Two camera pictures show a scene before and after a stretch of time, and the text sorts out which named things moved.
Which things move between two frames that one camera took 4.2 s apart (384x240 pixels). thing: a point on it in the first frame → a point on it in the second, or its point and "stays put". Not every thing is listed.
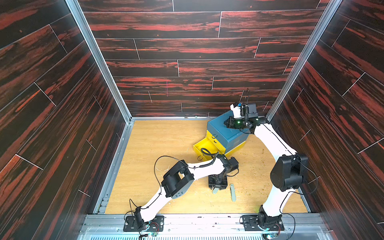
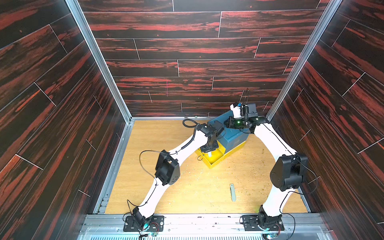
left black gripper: [212, 184] → [215, 147]
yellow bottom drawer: [209, 147] stays put
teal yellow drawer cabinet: [221, 138] stays put
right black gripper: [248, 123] stays put
